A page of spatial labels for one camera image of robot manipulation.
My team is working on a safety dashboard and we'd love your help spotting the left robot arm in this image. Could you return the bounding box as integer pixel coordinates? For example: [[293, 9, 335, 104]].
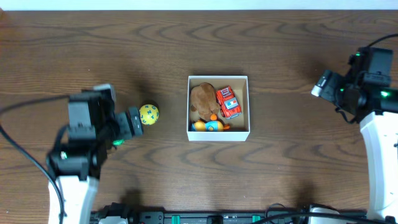
[[46, 86, 144, 223]]

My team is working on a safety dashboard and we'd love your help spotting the red toy truck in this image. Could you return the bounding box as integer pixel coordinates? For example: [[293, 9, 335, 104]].
[[216, 86, 242, 119]]

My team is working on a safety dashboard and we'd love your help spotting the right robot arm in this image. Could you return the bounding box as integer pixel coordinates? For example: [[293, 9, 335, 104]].
[[311, 47, 397, 221]]

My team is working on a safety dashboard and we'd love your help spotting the yellow letter ball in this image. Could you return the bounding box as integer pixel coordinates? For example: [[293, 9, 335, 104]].
[[139, 104, 159, 126]]

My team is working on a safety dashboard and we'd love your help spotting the yellow duck toy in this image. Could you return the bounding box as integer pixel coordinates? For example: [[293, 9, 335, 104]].
[[191, 120, 230, 132]]

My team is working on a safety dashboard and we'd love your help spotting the green spinning top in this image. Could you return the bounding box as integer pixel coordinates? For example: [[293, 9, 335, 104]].
[[113, 139, 124, 147]]

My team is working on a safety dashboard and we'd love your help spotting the brown plush toy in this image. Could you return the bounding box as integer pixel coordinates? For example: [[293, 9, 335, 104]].
[[190, 82, 220, 121]]

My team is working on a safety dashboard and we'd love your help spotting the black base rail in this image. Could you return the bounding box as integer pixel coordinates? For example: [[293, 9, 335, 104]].
[[89, 203, 366, 224]]

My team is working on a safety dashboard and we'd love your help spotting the white cardboard box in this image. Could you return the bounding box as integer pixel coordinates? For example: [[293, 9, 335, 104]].
[[186, 75, 251, 141]]

